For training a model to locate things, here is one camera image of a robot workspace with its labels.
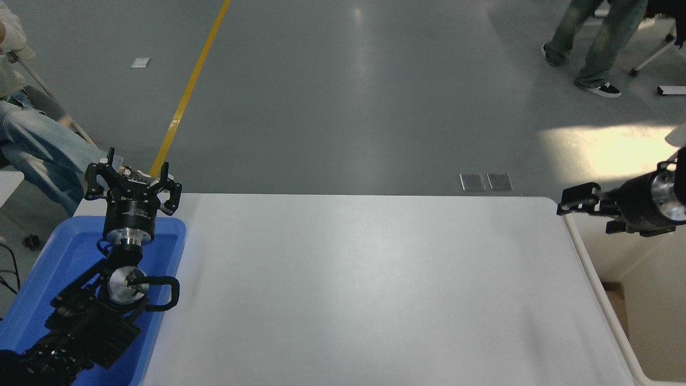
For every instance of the silver floor plate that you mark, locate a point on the silver floor plate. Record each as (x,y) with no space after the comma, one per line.
(499,181)
(472,182)

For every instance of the blue plastic tray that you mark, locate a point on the blue plastic tray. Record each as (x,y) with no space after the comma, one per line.
(64,252)

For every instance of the seated person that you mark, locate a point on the seated person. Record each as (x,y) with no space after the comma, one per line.
(37,145)

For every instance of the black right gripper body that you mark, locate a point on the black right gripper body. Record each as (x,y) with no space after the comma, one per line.
(638,203)

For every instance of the walking person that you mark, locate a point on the walking person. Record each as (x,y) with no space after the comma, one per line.
(605,43)

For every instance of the white flat bar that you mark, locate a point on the white flat bar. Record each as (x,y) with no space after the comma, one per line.
(672,90)

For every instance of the white chair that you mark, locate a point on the white chair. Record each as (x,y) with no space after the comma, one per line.
(678,136)

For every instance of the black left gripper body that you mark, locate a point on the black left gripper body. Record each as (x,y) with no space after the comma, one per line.
(131,211)

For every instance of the white side table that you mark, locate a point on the white side table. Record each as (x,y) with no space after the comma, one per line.
(8,185)

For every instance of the yellow floor tape line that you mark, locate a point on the yellow floor tape line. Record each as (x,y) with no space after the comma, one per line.
(187,91)

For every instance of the large pale bin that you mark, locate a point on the large pale bin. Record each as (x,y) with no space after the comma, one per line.
(659,321)

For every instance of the black caster wheel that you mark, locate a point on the black caster wheel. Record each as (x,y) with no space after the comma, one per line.
(31,241)

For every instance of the grey office chair base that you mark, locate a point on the grey office chair base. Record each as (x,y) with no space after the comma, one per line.
(654,54)

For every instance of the small white floor tag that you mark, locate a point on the small white floor tag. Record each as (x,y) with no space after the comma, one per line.
(140,62)

